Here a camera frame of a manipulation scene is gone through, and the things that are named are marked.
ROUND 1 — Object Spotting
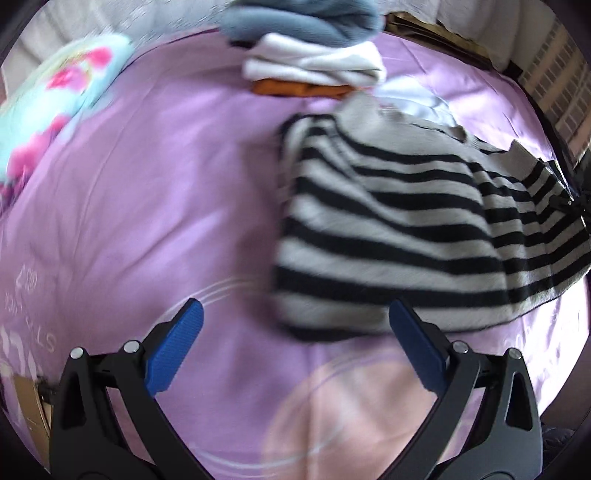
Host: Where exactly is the blue fleece folded garment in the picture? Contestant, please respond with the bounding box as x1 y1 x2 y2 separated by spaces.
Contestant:
219 0 385 48

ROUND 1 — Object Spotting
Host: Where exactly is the white folded garment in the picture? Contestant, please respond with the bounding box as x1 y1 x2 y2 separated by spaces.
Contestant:
242 33 387 88

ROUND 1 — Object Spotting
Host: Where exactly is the purple printed bed sheet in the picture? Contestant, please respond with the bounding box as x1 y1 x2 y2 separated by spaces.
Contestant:
1 31 590 479

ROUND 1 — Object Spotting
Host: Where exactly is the black white striped sweater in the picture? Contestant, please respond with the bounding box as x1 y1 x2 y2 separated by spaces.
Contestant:
274 93 590 334

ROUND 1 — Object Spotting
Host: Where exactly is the woven straw mat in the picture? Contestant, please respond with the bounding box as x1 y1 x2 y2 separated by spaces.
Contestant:
385 12 493 70

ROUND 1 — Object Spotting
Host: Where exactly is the orange folded garment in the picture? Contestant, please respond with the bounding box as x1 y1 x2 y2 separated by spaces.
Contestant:
250 79 358 100

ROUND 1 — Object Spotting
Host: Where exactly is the floral light blue pillow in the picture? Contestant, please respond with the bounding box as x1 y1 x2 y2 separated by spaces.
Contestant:
1 33 134 210

